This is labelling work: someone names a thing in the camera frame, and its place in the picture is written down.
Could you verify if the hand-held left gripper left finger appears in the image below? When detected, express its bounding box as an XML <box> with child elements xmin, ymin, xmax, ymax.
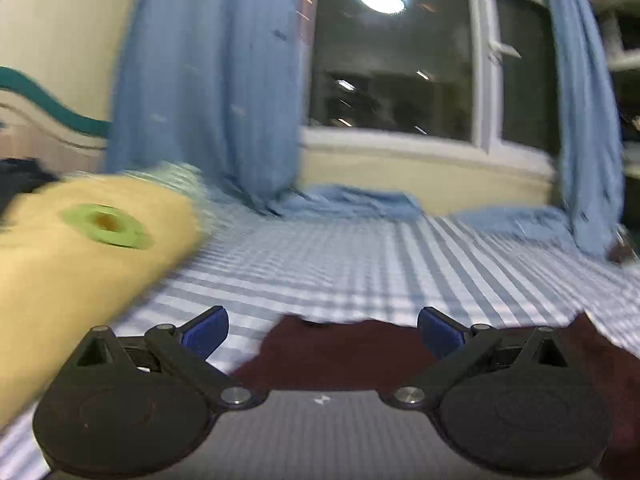
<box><xmin>72</xmin><ymin>306</ymin><xmax>254</xmax><ymax>409</ymax></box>

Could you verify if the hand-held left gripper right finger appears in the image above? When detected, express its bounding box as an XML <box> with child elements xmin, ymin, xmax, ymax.
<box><xmin>390</xmin><ymin>306</ymin><xmax>572</xmax><ymax>409</ymax></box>

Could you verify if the maroon garment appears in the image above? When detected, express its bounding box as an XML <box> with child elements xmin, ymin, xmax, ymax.
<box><xmin>229</xmin><ymin>310</ymin><xmax>640</xmax><ymax>480</ymax></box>

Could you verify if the blue white striped bed sheet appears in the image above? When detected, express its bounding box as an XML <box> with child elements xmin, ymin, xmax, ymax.
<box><xmin>0</xmin><ymin>187</ymin><xmax>640</xmax><ymax>480</ymax></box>

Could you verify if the light blue crumpled cloth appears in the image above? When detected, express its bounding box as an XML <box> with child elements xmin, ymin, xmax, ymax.
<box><xmin>267</xmin><ymin>185</ymin><xmax>422</xmax><ymax>222</ymax></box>
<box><xmin>447</xmin><ymin>205</ymin><xmax>578</xmax><ymax>248</ymax></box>

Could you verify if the yellow pillow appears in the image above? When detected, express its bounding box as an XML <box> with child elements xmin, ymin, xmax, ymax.
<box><xmin>0</xmin><ymin>172</ymin><xmax>207</xmax><ymax>432</ymax></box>

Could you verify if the green patterned pillow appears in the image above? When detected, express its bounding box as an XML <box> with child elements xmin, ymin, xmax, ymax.
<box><xmin>125</xmin><ymin>161</ymin><xmax>217</xmax><ymax>243</ymax></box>

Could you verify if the dark cloth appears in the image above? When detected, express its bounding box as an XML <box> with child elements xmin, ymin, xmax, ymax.
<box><xmin>0</xmin><ymin>157</ymin><xmax>62</xmax><ymax>222</ymax></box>

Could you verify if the blue curtain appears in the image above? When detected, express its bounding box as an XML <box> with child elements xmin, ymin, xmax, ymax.
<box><xmin>537</xmin><ymin>0</ymin><xmax>627</xmax><ymax>262</ymax></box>
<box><xmin>104</xmin><ymin>0</ymin><xmax>307</xmax><ymax>213</ymax></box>

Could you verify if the headboard with teal wave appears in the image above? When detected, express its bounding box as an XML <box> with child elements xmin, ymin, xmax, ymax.
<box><xmin>0</xmin><ymin>65</ymin><xmax>114</xmax><ymax>177</ymax></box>

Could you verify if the white framed window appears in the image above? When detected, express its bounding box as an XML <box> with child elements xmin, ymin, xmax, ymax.
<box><xmin>299</xmin><ymin>0</ymin><xmax>562</xmax><ymax>173</ymax></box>

